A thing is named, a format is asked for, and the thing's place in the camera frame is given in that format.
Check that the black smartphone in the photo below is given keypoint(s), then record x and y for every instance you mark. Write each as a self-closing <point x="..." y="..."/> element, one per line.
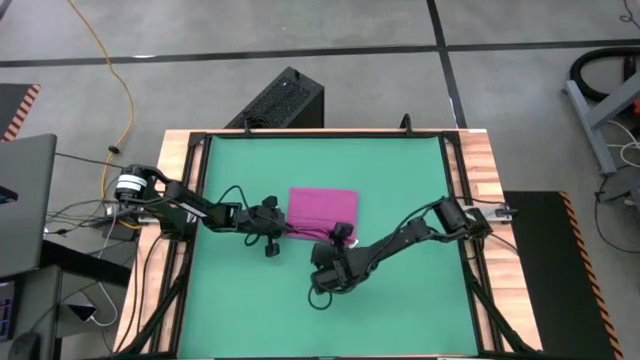
<point x="82" y="312"/>

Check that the grey metal stand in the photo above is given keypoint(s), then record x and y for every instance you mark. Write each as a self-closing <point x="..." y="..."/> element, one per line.
<point x="590" y="127"/>

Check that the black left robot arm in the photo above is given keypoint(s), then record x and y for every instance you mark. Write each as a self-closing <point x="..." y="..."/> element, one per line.
<point x="200" y="207"/>

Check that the black metal table frame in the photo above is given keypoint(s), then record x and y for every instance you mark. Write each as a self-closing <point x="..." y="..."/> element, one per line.
<point x="325" y="134"/>

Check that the black computer mouse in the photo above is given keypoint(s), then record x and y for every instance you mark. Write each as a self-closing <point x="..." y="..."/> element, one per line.
<point x="22" y="347"/>

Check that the black computer tower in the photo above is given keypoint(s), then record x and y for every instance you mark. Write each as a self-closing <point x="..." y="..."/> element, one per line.
<point x="280" y="100"/>

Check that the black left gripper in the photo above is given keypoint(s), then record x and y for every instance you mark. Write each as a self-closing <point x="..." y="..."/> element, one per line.
<point x="265" y="222"/>

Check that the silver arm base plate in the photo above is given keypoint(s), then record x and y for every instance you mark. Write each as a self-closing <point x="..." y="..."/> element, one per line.
<point x="502" y="212"/>
<point x="150" y="219"/>

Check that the large hazard-striped black floor mat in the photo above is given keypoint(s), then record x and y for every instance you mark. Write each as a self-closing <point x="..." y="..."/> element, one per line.
<point x="550" y="275"/>

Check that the small hazard-striped black floor mat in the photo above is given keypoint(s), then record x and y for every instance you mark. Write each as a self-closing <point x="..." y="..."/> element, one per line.
<point x="12" y="107"/>

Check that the green table mat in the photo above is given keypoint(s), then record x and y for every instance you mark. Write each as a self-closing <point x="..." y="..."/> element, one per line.
<point x="325" y="330"/>

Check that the magenta towel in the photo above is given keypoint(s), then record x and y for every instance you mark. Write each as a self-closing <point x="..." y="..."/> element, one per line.
<point x="320" y="207"/>

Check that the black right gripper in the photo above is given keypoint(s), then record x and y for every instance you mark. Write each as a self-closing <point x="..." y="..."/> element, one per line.
<point x="340" y="267"/>

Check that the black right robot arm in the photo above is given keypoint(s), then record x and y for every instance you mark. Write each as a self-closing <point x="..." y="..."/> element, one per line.
<point x="400" y="240"/>

